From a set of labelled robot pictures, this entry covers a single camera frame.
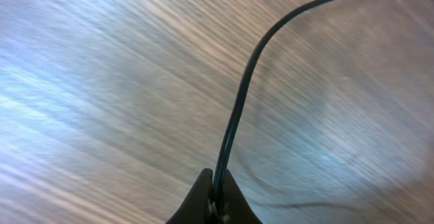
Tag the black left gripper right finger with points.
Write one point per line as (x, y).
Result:
(235, 208)

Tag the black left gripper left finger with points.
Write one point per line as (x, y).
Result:
(195, 207)

